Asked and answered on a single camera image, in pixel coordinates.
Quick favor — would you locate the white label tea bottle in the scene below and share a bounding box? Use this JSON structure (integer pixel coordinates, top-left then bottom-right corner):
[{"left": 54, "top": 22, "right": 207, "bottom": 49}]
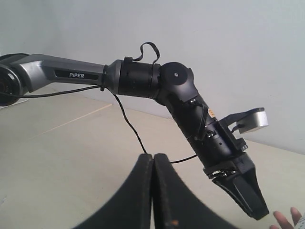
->
[{"left": 294, "top": 217, "right": 305, "bottom": 229}]

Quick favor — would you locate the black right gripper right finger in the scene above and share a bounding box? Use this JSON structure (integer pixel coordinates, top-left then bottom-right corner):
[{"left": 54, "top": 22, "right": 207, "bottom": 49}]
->
[{"left": 152, "top": 154, "right": 236, "bottom": 229}]

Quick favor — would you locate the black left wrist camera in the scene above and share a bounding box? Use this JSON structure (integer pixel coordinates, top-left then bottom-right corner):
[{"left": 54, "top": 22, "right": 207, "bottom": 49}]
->
[{"left": 220, "top": 107, "right": 268, "bottom": 134}]

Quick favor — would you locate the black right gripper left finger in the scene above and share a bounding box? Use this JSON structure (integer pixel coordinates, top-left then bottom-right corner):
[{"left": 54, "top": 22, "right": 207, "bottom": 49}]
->
[{"left": 76, "top": 154, "right": 153, "bottom": 229}]

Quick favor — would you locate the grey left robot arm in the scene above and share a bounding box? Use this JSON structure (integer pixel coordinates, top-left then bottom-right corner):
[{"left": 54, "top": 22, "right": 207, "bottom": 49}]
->
[{"left": 0, "top": 53, "right": 269, "bottom": 220}]

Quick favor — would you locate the person's open hand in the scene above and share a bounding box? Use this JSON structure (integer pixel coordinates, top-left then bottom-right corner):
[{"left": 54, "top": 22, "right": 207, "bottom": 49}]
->
[{"left": 269, "top": 207, "right": 302, "bottom": 229}]

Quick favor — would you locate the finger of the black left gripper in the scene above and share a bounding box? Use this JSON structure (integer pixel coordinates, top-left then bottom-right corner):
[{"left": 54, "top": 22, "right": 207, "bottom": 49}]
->
[
  {"left": 233, "top": 167, "right": 269, "bottom": 220},
  {"left": 212, "top": 176, "right": 252, "bottom": 217}
]

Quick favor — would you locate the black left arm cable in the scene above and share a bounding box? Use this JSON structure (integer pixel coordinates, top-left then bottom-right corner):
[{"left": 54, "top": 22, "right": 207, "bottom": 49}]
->
[{"left": 0, "top": 42, "right": 208, "bottom": 164}]

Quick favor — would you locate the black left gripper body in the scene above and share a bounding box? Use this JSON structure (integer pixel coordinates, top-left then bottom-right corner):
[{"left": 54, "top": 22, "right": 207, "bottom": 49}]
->
[{"left": 188, "top": 121, "right": 255, "bottom": 178}]

